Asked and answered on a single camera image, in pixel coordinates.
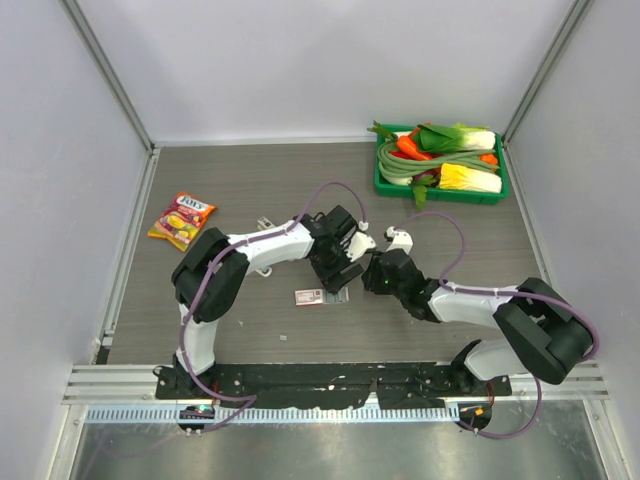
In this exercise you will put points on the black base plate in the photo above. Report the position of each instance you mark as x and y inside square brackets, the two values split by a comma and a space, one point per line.
[339, 386]

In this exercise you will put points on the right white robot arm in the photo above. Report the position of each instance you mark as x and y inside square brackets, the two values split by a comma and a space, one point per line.
[541, 334]

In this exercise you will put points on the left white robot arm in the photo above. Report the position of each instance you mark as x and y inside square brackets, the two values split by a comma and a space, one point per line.
[208, 280]

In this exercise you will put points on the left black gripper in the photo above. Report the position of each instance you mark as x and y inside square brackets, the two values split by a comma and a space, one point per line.
[332, 279]

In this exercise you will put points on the yellow white cabbage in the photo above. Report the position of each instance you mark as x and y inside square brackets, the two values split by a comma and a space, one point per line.
[462, 178]

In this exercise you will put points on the green plastic tray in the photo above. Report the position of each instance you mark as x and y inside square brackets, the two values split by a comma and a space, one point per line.
[431, 178]

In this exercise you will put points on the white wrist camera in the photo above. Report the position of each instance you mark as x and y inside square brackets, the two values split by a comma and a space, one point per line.
[360, 242]
[398, 239]

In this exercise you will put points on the white green bok choy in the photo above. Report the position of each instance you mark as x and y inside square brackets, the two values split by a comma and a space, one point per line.
[451, 139]

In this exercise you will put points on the green long beans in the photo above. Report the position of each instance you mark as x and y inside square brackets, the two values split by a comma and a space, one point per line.
[394, 168]

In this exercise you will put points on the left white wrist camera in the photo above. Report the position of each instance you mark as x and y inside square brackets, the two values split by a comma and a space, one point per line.
[360, 242]

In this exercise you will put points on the candy snack bag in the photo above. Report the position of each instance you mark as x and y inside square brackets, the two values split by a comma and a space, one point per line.
[182, 220]

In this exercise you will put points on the white slotted cable duct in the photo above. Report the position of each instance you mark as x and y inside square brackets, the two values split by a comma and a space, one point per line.
[371, 412]

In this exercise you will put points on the green leafy herb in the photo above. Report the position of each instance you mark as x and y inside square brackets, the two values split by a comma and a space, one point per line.
[420, 195]

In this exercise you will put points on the red white staple box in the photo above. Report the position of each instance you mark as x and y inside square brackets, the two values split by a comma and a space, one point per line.
[314, 297]

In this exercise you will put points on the orange carrot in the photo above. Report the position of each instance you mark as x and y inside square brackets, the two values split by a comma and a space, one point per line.
[409, 148]

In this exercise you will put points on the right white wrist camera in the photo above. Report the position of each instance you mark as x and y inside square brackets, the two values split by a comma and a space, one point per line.
[398, 239]

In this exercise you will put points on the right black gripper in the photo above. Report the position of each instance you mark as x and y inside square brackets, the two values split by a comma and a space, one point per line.
[371, 276]

